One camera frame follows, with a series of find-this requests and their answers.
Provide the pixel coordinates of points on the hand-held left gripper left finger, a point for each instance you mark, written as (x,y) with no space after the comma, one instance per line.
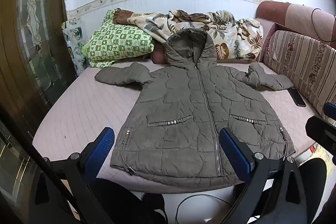
(101,150)

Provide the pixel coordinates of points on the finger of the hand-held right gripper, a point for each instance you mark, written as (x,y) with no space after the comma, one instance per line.
(321,129)
(331,109)

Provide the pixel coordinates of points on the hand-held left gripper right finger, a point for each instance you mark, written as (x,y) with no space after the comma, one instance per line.
(236,155)

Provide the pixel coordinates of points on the grey quilted hooded jacket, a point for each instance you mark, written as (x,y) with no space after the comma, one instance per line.
(183,108)

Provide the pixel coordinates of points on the black smartphone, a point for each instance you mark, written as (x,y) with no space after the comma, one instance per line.
(296,97)

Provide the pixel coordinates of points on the pink sofa bed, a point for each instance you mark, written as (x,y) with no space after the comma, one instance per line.
(78,113)

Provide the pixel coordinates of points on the striped floral sofa cushion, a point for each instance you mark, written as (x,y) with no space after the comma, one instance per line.
(302,64)

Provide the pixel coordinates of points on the brown cushion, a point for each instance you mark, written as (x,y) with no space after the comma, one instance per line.
(158,56)

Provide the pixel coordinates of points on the green checkered pillow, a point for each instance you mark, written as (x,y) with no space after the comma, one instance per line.
(115,40)

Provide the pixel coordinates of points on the leaf print fleece blanket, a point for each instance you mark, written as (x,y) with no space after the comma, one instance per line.
(231,35)

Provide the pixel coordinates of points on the wooden door with stained glass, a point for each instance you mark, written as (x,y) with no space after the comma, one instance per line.
(34,29)

